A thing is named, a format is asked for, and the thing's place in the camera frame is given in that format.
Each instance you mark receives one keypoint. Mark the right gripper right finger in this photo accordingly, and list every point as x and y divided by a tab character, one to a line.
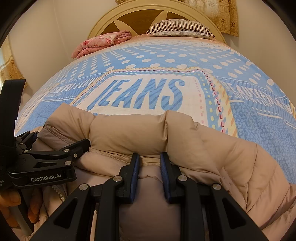
207	212

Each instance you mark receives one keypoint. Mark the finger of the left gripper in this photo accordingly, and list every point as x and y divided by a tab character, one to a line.
74	151

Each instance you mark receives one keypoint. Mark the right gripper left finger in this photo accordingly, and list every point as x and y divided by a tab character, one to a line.
93	209

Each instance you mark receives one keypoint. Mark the beige quilted puffer jacket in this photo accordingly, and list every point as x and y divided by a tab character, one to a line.
250	175

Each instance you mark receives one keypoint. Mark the person's left hand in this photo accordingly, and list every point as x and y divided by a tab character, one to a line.
11	198

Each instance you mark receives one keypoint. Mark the yellow side window curtain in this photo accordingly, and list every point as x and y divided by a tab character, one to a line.
9	69

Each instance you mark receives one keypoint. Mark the pink floral folded blanket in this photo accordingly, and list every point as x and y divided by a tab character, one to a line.
100	42

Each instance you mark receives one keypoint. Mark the blue pink printed bedspread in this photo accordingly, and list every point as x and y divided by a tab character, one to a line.
214	84

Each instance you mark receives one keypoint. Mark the cream wooden arched headboard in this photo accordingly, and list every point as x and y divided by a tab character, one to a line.
138	16

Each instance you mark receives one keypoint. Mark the striped grey pillow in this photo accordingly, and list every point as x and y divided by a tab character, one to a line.
179	25

